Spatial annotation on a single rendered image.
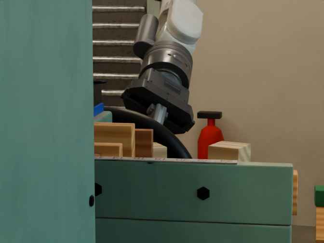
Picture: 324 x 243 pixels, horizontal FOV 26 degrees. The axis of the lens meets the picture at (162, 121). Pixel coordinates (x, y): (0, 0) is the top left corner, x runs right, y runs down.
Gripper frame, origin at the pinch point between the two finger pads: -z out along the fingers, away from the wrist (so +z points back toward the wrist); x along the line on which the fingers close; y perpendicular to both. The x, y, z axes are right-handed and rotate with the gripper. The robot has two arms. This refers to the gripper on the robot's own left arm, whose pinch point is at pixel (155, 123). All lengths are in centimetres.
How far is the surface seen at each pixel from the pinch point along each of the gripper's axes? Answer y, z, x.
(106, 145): 18.6, -31.7, 12.7
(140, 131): 18.6, -26.8, 9.3
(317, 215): -44, 57, -73
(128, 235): 19.1, -41.8, 8.3
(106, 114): 8.2, -14.1, 10.5
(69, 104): 38, -53, 22
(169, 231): 21.8, -41.5, 5.5
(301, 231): -141, 166, -151
